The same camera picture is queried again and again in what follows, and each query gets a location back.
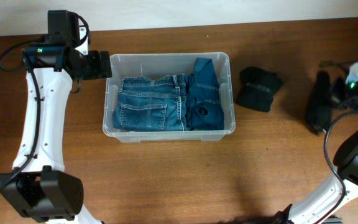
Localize large black taped cloth bundle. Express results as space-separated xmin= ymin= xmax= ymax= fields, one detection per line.
xmin=305 ymin=70 xmax=332 ymax=135

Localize dark blue jeans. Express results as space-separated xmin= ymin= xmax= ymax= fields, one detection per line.
xmin=112 ymin=74 xmax=187 ymax=132

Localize small black taped cloth roll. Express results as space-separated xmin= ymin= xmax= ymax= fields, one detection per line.
xmin=236 ymin=67 xmax=283 ymax=113

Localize blue taped sweater bundle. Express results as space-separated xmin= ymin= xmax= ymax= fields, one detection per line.
xmin=185 ymin=58 xmax=224 ymax=131

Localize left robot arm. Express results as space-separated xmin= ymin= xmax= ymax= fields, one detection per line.
xmin=0 ymin=10 xmax=112 ymax=223

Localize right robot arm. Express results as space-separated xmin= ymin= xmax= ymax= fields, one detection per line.
xmin=272 ymin=72 xmax=358 ymax=223

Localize clear plastic storage bin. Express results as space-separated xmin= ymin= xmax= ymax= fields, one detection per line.
xmin=103 ymin=52 xmax=236 ymax=143

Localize right black camera cable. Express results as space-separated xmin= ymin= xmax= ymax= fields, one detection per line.
xmin=312 ymin=60 xmax=358 ymax=224

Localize black camera cable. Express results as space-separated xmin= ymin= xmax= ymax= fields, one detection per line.
xmin=0 ymin=14 xmax=91 ymax=224
xmin=312 ymin=60 xmax=358 ymax=224

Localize left black camera cable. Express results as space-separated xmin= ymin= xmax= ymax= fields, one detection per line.
xmin=0 ymin=14 xmax=91 ymax=224

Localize black aluminium rail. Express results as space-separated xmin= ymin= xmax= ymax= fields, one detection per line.
xmin=323 ymin=217 xmax=344 ymax=224

